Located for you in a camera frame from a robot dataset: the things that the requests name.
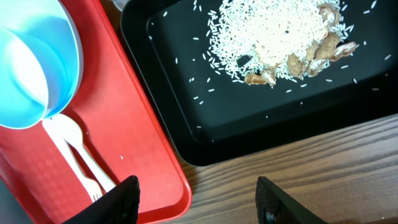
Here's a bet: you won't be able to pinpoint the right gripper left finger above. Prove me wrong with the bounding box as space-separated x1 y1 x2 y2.
64 175 140 224

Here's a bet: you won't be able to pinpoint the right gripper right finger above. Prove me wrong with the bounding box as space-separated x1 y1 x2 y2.
255 176 327 224

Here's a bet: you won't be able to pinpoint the white plastic fork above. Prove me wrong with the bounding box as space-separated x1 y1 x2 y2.
42 119 103 202

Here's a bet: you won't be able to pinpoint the white plastic spoon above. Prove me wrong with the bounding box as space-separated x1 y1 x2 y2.
52 114 116 192

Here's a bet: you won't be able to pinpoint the rice and peanut shells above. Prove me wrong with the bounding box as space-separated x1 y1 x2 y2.
186 0 392 94

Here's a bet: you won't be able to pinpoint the black waste tray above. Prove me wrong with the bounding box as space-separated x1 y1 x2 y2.
121 0 397 166

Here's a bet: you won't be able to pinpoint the red plastic tray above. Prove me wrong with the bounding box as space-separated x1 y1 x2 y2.
1 0 192 223

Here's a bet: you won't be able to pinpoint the light blue plate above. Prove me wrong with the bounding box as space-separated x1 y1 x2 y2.
1 0 84 129

